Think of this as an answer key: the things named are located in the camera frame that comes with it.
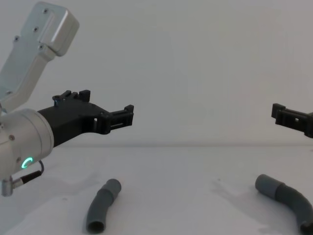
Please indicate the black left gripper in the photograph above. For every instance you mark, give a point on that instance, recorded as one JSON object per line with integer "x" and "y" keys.
{"x": 71, "y": 120}

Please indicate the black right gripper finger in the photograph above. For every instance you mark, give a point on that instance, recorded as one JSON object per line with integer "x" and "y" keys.
{"x": 293, "y": 120}

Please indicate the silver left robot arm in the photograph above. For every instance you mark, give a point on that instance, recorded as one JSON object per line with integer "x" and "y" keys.
{"x": 27, "y": 137}

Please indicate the grey bent plastic pipe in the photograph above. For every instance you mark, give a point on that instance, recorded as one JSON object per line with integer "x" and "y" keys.
{"x": 102, "y": 200}
{"x": 288, "y": 195}

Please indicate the white table cloth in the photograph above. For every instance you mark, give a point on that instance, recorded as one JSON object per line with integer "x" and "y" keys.
{"x": 171, "y": 191}

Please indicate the plain pale wall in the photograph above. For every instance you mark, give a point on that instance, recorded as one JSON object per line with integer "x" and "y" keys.
{"x": 183, "y": 61}

